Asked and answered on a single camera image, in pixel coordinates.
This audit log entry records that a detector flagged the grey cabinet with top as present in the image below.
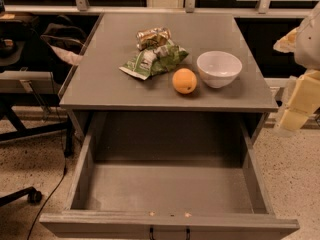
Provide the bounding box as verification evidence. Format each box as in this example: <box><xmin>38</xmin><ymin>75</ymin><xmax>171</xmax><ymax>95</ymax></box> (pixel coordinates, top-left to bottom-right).
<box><xmin>60</xmin><ymin>10</ymin><xmax>277</xmax><ymax>132</ymax></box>

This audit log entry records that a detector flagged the dark bag with cloth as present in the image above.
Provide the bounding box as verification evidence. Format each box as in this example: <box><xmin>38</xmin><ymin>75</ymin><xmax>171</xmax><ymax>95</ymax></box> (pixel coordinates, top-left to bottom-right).
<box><xmin>41</xmin><ymin>15</ymin><xmax>87</xmax><ymax>66</ymax></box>

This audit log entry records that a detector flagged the side desk with frame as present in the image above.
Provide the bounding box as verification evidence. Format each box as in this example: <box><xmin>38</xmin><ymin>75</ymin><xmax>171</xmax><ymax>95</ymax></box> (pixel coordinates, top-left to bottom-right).
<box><xmin>0</xmin><ymin>12</ymin><xmax>73</xmax><ymax>156</ymax></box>

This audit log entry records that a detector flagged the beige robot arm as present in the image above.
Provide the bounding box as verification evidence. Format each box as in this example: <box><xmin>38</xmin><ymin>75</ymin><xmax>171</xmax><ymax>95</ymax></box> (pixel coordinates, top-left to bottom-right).
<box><xmin>273</xmin><ymin>2</ymin><xmax>320</xmax><ymax>135</ymax></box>

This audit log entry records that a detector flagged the orange fruit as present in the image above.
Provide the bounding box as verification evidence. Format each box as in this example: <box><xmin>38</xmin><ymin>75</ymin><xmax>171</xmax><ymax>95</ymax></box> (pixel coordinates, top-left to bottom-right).
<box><xmin>172</xmin><ymin>68</ymin><xmax>197</xmax><ymax>94</ymax></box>

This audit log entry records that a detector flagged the green jalapeno chip bag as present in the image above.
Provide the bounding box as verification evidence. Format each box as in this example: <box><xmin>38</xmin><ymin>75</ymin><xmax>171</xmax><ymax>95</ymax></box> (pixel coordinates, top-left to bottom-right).
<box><xmin>119</xmin><ymin>43</ymin><xmax>188</xmax><ymax>80</ymax></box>

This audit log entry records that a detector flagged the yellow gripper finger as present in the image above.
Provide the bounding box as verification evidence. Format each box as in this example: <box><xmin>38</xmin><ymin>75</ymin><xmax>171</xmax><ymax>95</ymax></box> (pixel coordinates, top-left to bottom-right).
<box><xmin>274</xmin><ymin>69</ymin><xmax>320</xmax><ymax>133</ymax></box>
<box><xmin>273</xmin><ymin>28</ymin><xmax>297</xmax><ymax>53</ymax></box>

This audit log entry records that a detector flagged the black office chair base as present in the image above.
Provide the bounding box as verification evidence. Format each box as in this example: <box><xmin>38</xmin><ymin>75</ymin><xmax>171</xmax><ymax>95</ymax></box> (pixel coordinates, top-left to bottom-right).
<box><xmin>0</xmin><ymin>187</ymin><xmax>42</xmax><ymax>207</ymax></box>

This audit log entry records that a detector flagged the white bowl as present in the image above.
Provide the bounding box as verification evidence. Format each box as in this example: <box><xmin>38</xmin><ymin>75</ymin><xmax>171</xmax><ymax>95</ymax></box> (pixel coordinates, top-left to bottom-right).
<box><xmin>197</xmin><ymin>51</ymin><xmax>242</xmax><ymax>88</ymax></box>

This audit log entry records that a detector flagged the grey open top drawer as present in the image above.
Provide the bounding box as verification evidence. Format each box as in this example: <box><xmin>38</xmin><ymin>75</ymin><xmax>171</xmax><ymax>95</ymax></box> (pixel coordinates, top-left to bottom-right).
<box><xmin>40</xmin><ymin>112</ymin><xmax>299</xmax><ymax>240</ymax></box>

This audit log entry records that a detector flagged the black floor cable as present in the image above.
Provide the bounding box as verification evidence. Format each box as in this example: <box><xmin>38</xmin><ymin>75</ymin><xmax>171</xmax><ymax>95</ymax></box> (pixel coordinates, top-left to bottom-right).
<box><xmin>25</xmin><ymin>130</ymin><xmax>68</xmax><ymax>240</ymax></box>

